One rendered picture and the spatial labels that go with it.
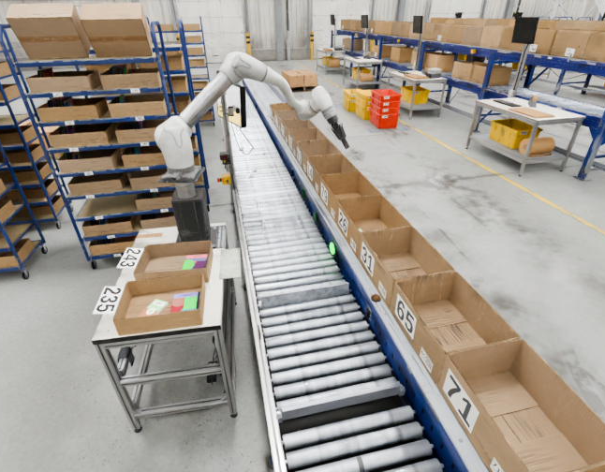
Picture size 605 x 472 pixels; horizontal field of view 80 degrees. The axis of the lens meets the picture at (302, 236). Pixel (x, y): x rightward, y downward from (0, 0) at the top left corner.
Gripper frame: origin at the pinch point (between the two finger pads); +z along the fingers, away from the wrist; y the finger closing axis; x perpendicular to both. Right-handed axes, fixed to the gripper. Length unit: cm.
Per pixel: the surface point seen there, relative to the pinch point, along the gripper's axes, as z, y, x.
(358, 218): 43, 22, -30
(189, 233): -1, -12, -119
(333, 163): 10.5, -40.8, 6.3
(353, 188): 30.9, -8.9, -5.9
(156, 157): -65, -100, -103
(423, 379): 80, 117, -85
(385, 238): 50, 60, -40
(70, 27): -159, -65, -108
